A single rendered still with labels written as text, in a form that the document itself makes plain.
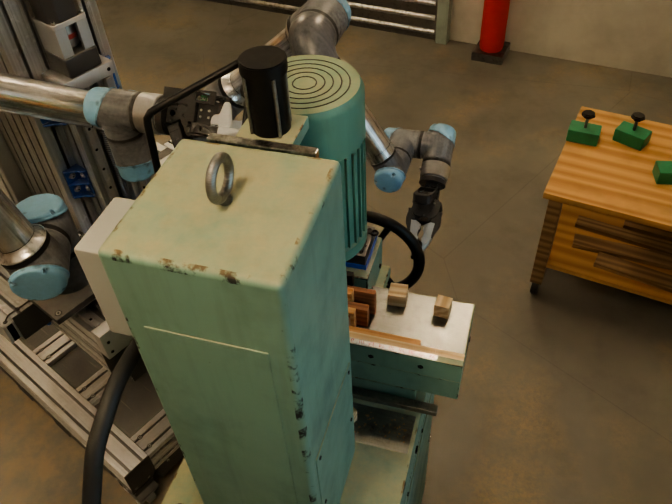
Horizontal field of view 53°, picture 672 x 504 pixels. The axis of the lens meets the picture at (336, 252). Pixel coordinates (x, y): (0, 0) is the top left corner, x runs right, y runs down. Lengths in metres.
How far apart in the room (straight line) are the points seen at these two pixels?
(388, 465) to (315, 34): 0.95
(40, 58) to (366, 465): 1.15
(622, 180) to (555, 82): 1.60
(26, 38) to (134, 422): 1.17
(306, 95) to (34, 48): 0.87
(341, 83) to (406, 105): 2.72
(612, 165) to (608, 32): 1.68
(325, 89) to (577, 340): 1.85
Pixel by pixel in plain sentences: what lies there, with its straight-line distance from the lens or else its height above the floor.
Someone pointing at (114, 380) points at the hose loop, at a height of 1.30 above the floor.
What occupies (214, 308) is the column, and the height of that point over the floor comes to 1.46.
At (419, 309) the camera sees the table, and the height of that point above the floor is 0.90.
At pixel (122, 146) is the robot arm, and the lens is 1.36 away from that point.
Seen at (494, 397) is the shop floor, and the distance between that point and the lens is 2.44.
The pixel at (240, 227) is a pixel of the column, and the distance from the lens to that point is 0.75.
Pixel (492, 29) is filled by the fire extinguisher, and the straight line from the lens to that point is 4.06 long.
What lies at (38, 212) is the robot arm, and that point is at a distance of 1.65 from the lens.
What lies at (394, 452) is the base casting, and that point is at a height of 0.80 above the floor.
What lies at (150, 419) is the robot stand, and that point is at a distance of 2.22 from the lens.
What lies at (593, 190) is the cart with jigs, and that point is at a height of 0.53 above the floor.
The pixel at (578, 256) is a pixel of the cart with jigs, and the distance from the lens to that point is 2.69.
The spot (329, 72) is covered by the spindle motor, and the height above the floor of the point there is 1.50.
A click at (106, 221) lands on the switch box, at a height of 1.48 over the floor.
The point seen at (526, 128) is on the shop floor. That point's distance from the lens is 3.61.
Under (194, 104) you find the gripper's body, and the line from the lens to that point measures 1.24.
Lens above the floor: 2.02
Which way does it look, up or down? 45 degrees down
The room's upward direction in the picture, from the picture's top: 4 degrees counter-clockwise
